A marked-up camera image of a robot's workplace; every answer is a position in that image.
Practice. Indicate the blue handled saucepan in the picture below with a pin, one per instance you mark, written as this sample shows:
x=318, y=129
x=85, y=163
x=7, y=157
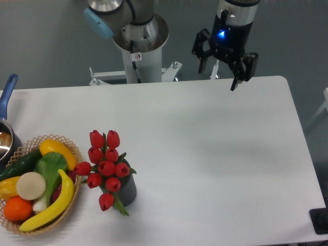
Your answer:
x=10, y=142

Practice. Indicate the dark grey ribbed vase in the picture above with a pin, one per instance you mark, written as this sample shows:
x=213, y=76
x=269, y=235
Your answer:
x=118, y=186

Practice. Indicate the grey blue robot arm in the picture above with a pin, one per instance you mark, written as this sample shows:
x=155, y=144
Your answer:
x=117, y=14

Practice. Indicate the black box at table edge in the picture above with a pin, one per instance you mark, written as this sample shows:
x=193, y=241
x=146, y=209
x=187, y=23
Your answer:
x=319, y=220

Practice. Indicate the green bok choy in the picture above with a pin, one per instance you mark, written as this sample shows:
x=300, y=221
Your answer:
x=48, y=167

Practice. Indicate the orange fruit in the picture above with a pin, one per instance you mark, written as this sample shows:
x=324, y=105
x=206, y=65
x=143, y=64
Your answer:
x=17, y=209

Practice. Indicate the yellow banana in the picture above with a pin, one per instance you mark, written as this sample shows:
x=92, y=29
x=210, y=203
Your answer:
x=55, y=209

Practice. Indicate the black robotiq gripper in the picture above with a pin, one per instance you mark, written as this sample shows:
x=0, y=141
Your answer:
x=227, y=43

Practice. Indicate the white frame at right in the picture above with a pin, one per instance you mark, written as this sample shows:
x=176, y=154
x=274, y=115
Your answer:
x=318, y=116

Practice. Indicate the red tulip bouquet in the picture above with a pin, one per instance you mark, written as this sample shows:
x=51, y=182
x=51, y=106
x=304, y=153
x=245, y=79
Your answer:
x=103, y=147

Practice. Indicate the dark red fruit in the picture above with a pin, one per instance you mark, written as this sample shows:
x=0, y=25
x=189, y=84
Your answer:
x=57, y=191

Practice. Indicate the green cucumber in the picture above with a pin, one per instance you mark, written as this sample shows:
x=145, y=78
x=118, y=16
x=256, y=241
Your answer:
x=21, y=166

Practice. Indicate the yellow bell pepper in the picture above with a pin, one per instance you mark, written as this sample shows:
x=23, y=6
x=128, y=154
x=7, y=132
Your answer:
x=8, y=188

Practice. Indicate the beige round disc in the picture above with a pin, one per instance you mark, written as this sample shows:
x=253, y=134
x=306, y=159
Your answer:
x=30, y=186

